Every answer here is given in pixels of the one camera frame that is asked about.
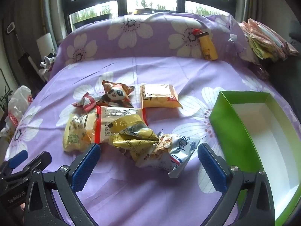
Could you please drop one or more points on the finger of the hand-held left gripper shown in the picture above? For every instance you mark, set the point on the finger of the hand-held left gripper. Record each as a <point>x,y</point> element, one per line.
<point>41,160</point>
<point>18,158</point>

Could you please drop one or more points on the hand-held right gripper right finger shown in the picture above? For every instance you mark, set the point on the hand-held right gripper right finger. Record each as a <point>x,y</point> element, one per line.
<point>211,169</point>

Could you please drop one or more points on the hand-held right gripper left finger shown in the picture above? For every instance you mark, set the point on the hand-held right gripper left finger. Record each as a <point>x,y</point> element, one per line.
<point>85,167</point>

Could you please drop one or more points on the pale yellow snack packet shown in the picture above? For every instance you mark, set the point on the pale yellow snack packet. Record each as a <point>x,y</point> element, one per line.
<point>75,134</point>

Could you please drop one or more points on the white and blue snack packet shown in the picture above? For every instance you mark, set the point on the white and blue snack packet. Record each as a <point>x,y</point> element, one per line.
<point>178,150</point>

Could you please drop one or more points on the green cardboard box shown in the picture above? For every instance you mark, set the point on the green cardboard box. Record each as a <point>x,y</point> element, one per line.
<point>258,134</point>

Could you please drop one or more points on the white snack packet red ends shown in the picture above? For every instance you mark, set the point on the white snack packet red ends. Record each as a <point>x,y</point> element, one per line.
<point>117,116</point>

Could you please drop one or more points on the purple floral bed sheet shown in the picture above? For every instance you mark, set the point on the purple floral bed sheet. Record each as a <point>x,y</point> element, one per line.
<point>164,193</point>

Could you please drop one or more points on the white plastic bag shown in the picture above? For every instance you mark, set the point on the white plastic bag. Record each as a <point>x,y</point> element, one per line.
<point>20,103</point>

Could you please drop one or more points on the red and silver snack packet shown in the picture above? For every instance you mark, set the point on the red and silver snack packet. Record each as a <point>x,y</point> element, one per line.
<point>85,102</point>

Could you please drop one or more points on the panda print snack packet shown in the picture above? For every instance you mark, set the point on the panda print snack packet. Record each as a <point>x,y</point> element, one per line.
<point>116,93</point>

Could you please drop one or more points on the orange snack packet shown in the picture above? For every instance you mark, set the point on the orange snack packet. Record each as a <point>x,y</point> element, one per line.
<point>160,96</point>

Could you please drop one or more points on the black and white cloth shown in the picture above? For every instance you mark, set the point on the black and white cloth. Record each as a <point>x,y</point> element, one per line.
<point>47,63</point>

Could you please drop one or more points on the dark crinkled packet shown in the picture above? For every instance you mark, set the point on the dark crinkled packet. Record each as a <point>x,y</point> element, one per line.
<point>259,71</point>

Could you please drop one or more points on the yellow bottle with red cap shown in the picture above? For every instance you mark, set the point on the yellow bottle with red cap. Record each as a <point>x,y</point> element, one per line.
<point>208,47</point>

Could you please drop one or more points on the clear water bottle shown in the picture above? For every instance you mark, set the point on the clear water bottle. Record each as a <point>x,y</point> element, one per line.
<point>231,44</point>

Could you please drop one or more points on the purple floral pillow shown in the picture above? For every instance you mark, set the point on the purple floral pillow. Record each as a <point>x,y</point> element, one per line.
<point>152,44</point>

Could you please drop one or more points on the stack of folded cloths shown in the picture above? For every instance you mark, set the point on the stack of folded cloths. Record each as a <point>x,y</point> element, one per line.
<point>265,40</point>

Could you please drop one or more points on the black planter tray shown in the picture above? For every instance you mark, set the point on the black planter tray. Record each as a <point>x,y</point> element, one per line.
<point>164,11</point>

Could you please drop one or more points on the yellow plant pot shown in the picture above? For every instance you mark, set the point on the yellow plant pot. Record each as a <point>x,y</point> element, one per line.
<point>143,11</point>

